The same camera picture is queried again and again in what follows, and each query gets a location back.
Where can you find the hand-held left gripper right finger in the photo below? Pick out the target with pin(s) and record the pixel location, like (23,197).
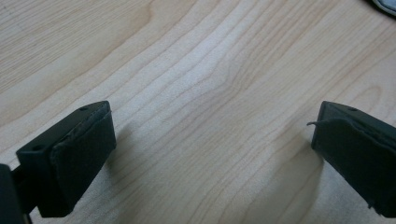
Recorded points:
(358,152)

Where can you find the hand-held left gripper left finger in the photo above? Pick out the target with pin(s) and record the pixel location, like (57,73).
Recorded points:
(71,158)

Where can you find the grey rimmed object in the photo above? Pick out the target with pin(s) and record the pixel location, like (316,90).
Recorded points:
(386,5)

